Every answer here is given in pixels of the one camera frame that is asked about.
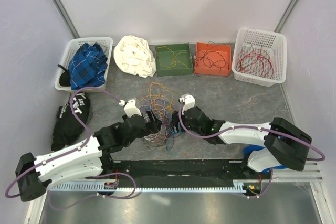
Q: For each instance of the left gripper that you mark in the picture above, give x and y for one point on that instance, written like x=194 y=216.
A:
x=151 y=127

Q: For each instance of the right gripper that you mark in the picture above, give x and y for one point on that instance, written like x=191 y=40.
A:
x=175 y=119

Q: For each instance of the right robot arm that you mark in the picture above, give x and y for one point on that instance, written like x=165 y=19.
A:
x=277 y=144

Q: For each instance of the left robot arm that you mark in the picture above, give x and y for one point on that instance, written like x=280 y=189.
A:
x=89 y=158

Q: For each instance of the green tray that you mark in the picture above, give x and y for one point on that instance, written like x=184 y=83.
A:
x=173 y=60

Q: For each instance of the blue fleece cloth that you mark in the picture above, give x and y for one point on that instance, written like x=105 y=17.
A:
x=260 y=159

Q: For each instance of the white crumpled cloth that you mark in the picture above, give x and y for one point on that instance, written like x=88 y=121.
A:
x=133 y=56

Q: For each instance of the orange tray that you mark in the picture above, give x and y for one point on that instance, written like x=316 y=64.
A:
x=213 y=59

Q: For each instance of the black printed t-shirt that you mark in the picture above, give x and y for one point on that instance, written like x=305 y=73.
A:
x=67 y=128

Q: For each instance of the blue plaid cloth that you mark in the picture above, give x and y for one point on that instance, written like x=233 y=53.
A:
x=87 y=67

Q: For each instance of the white basket with clothes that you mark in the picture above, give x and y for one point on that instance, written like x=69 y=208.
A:
x=105 y=42

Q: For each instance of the empty white basket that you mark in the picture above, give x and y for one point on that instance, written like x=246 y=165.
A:
x=260 y=57

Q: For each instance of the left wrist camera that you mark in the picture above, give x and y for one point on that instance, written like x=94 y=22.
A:
x=130 y=107

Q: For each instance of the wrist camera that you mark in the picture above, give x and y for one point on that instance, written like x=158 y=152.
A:
x=130 y=107
x=188 y=101

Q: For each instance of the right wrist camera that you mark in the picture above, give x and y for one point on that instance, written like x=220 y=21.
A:
x=188 y=101

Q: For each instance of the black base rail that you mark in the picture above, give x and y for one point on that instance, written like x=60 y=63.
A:
x=187 y=172

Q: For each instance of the light blue cable duct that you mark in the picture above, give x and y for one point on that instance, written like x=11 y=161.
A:
x=108 y=187

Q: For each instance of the left aluminium frame post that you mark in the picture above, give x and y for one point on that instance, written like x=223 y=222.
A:
x=66 y=18

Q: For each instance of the aluminium frame post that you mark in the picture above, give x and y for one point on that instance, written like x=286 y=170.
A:
x=285 y=16
x=66 y=18

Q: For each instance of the right aluminium frame post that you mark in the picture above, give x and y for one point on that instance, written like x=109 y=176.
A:
x=285 y=16

